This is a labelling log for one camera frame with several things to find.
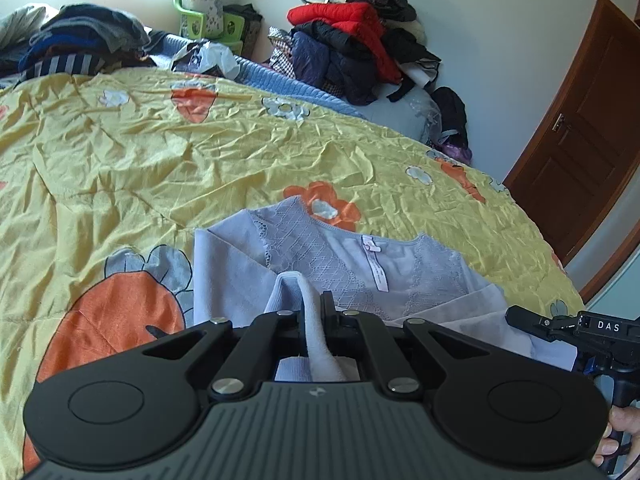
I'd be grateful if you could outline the white plastic bag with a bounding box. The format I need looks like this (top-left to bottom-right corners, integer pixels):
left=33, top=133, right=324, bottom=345
left=169, top=39, right=242, bottom=79

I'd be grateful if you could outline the lavender long-sleeve shirt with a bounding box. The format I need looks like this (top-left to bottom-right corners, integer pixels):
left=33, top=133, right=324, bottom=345
left=192, top=196, right=582, bottom=387

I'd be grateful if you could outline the black padded jacket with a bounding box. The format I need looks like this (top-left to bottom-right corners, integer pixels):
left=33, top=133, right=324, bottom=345
left=294, top=21, right=387, bottom=62

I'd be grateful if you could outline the grey clear plastic bag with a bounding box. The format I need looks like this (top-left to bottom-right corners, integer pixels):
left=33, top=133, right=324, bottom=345
left=359, top=85, right=444, bottom=144

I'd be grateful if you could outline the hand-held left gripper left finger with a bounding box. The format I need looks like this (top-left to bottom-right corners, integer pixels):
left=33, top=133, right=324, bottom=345
left=144, top=311, right=307, bottom=400

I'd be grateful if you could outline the black garment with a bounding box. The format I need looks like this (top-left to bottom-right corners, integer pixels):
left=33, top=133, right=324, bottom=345
left=384, top=24, right=442, bottom=104

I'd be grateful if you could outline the white floral quilt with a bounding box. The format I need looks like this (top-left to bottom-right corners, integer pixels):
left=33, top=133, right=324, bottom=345
left=0, top=6, right=60, bottom=47

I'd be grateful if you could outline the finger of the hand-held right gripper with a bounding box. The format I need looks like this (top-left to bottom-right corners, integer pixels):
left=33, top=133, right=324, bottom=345
left=505, top=304, right=577, bottom=342

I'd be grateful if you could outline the white cloth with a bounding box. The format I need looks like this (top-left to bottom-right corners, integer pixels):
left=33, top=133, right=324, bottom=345
left=399, top=59, right=442, bottom=87

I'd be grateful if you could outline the black bag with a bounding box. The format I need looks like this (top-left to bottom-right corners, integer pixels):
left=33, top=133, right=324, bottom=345
left=429, top=86, right=469, bottom=149

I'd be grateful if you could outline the brown wooden door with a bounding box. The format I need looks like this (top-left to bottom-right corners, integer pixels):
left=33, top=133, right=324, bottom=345
left=502, top=0, right=640, bottom=307

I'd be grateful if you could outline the purple cloth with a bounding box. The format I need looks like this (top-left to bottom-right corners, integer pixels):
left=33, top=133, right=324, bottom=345
left=429, top=142, right=474, bottom=167

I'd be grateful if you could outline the green plastic chair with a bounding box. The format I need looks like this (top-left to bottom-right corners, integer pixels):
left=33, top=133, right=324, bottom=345
left=172, top=0, right=246, bottom=57

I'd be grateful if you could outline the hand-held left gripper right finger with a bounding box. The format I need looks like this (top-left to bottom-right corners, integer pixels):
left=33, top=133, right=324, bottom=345
left=319, top=290, right=502, bottom=398

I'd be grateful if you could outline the person's right hand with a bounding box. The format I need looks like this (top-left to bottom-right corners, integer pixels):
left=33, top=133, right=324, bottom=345
left=592, top=405, right=640, bottom=471

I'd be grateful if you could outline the yellow carrot printed blanket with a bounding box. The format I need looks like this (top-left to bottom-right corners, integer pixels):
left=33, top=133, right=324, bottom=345
left=0, top=67, right=587, bottom=477

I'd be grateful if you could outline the pile of dark clothes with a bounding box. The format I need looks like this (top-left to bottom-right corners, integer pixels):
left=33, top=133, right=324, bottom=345
left=0, top=3, right=157, bottom=79

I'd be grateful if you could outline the checked cloth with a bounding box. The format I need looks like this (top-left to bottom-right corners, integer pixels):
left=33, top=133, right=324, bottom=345
left=268, top=25, right=296, bottom=79

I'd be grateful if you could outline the red padded jacket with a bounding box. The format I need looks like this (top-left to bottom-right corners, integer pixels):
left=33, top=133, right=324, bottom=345
left=287, top=2, right=404, bottom=84

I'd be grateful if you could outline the dark cloth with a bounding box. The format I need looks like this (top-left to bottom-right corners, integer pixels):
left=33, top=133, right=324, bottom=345
left=222, top=3, right=264, bottom=24

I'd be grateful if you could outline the striped cloth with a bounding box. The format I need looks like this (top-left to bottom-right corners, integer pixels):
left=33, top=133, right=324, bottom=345
left=19, top=52, right=109, bottom=79

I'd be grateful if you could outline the navy padded jacket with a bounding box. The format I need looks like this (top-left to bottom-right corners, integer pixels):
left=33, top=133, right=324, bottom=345
left=289, top=30, right=382, bottom=107

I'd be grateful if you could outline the blue knitted blanket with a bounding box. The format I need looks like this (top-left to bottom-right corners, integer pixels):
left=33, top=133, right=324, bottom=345
left=149, top=33, right=372, bottom=122

